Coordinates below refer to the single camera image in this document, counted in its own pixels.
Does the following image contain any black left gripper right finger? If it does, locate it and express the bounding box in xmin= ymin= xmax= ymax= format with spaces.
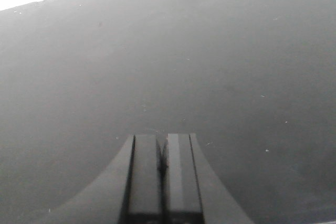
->
xmin=163 ymin=133 xmax=252 ymax=223

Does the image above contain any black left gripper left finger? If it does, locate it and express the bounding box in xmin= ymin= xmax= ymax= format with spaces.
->
xmin=37 ymin=135 xmax=162 ymax=223

